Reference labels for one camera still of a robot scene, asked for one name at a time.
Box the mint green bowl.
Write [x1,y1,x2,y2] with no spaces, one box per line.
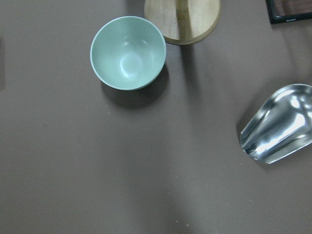
[90,16,166,91]

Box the steel scoop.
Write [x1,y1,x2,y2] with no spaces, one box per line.
[239,84,312,164]

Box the wooden cup stand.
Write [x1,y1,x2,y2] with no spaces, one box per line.
[144,0,221,45]

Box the black framed tray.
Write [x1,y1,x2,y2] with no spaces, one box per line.
[266,0,312,24]

